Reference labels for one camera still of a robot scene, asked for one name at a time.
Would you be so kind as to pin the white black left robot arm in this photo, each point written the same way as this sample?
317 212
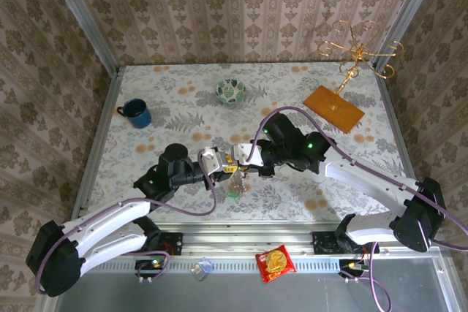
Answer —
109 213

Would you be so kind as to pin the floral tablecloth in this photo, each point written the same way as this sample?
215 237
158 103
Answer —
292 198

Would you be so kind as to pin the dark blue enamel mug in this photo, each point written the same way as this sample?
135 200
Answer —
137 114

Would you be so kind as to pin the leaf pattern ceramic bowl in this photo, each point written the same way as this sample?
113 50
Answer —
230 91

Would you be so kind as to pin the red snack packet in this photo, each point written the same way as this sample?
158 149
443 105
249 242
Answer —
274 262

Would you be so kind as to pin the small blue silver packet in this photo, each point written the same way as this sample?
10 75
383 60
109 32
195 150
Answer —
201 269

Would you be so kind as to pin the black controller board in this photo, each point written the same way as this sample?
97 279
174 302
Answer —
150 267
352 267

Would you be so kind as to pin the grey metal sheet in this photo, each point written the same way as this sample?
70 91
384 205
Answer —
219 297

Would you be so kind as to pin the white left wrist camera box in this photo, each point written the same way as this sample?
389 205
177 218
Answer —
214 160

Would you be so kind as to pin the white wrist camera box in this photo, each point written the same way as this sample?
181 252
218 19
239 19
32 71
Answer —
214 160
248 153

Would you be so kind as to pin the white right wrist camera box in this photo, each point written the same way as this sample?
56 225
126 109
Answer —
248 153

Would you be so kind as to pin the aluminium mounting rail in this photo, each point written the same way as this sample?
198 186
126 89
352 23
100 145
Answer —
237 240

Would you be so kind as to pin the aluminium table edge rail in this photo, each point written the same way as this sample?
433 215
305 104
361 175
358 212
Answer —
98 144
404 144

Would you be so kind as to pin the aluminium frame post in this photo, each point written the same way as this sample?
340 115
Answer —
408 16
83 16

